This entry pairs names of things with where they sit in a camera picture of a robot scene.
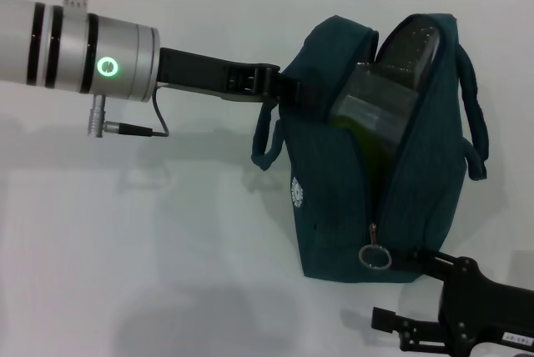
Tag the dark teal insulated lunch bag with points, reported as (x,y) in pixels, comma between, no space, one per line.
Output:
(334,240)

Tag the clear plastic box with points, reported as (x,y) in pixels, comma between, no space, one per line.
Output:
(371,102)

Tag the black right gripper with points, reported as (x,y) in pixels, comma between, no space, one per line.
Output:
(480,315)

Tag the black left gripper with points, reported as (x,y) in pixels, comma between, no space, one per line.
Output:
(200,69)

